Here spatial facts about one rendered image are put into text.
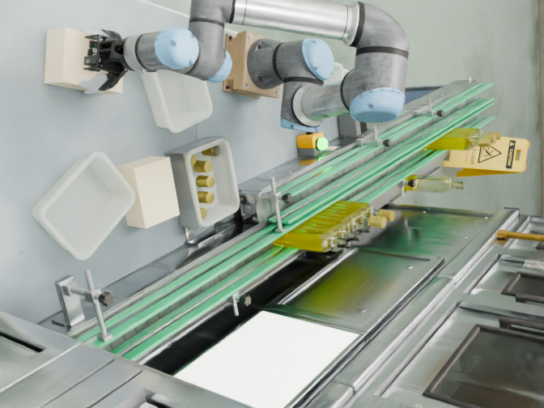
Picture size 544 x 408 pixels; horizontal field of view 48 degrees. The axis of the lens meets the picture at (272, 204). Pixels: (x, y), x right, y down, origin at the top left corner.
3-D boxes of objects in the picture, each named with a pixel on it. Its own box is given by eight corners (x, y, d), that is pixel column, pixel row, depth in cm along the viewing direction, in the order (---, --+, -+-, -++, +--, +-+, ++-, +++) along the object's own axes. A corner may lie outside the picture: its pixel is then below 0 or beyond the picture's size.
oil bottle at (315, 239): (273, 245, 188) (330, 254, 175) (269, 228, 187) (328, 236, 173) (283, 238, 192) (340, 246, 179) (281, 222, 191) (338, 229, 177)
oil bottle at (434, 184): (400, 190, 252) (461, 194, 236) (398, 177, 250) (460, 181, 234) (406, 186, 256) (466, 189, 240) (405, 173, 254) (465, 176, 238)
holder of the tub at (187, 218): (183, 243, 177) (202, 246, 172) (163, 152, 168) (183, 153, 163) (223, 222, 189) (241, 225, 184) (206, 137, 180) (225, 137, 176)
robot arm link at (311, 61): (303, 46, 183) (340, 42, 174) (299, 91, 183) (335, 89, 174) (278, 36, 174) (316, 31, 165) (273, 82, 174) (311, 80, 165)
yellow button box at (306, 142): (297, 155, 216) (314, 155, 212) (295, 134, 214) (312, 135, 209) (308, 150, 221) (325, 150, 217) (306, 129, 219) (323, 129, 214)
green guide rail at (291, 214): (268, 222, 185) (289, 224, 180) (267, 218, 185) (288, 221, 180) (478, 99, 310) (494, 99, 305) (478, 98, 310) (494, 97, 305)
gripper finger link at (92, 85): (66, 88, 136) (87, 63, 131) (89, 92, 141) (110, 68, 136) (70, 99, 135) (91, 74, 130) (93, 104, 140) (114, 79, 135)
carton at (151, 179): (127, 225, 161) (146, 228, 156) (115, 167, 156) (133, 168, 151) (161, 211, 169) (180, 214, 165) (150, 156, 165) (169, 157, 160)
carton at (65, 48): (46, 30, 137) (65, 27, 133) (106, 45, 150) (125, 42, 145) (44, 83, 138) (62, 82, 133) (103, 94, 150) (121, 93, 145)
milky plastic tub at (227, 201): (180, 227, 175) (201, 230, 169) (163, 152, 168) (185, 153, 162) (221, 206, 187) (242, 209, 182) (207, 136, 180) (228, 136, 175)
